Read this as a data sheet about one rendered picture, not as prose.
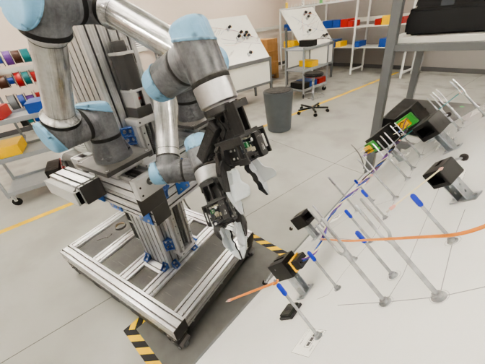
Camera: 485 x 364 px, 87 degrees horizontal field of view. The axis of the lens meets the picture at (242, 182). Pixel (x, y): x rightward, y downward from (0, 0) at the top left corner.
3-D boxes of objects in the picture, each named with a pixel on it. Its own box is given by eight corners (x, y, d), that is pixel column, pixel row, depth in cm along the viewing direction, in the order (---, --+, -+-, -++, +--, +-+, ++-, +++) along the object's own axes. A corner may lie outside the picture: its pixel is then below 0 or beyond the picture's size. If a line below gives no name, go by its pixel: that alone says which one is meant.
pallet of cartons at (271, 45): (247, 86, 711) (243, 44, 655) (230, 83, 769) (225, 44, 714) (278, 77, 766) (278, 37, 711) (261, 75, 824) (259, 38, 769)
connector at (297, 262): (294, 264, 57) (289, 257, 57) (309, 258, 53) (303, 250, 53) (288, 273, 55) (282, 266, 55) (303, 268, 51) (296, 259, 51)
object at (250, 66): (273, 99, 578) (269, 11, 490) (231, 113, 522) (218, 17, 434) (252, 94, 629) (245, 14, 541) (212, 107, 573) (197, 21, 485)
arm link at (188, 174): (188, 165, 89) (180, 152, 79) (220, 161, 89) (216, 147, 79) (190, 186, 87) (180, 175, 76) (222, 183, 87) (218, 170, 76)
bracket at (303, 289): (307, 285, 59) (292, 268, 59) (313, 284, 57) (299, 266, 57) (296, 300, 56) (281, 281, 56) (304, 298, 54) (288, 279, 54)
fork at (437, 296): (445, 302, 28) (359, 203, 30) (429, 303, 30) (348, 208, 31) (449, 290, 30) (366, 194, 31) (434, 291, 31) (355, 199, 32)
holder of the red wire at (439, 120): (476, 127, 71) (449, 98, 72) (457, 151, 66) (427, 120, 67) (458, 136, 76) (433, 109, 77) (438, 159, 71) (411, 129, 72)
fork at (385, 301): (388, 307, 34) (319, 222, 36) (377, 308, 35) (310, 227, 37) (393, 296, 35) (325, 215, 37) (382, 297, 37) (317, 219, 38)
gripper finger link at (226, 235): (225, 264, 61) (212, 228, 64) (232, 263, 66) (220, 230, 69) (237, 259, 60) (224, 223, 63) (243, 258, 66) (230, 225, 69)
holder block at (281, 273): (288, 270, 60) (277, 256, 61) (303, 264, 56) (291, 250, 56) (278, 282, 58) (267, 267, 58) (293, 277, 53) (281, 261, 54)
